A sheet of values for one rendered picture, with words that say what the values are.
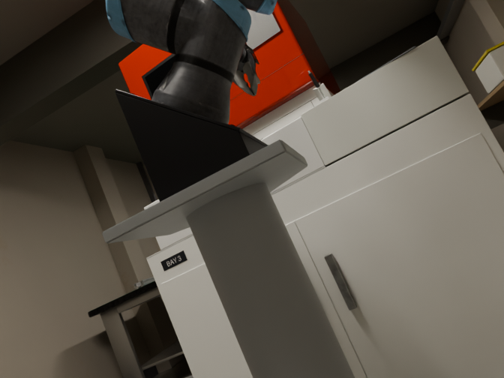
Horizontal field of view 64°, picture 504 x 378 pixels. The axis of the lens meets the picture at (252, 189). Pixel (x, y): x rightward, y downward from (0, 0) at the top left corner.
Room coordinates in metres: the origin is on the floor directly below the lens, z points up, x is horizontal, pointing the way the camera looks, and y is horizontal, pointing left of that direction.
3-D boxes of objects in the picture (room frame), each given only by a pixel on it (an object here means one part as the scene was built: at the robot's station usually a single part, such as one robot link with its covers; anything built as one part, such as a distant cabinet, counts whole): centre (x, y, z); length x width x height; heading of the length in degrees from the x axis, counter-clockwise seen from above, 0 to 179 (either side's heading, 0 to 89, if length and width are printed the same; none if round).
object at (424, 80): (1.22, -0.47, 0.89); 0.62 x 0.35 x 0.14; 158
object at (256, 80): (1.09, -0.13, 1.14); 0.06 x 0.03 x 0.09; 158
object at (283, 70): (2.03, -0.17, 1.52); 0.81 x 0.75 x 0.60; 68
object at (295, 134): (1.14, 0.05, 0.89); 0.55 x 0.09 x 0.14; 68
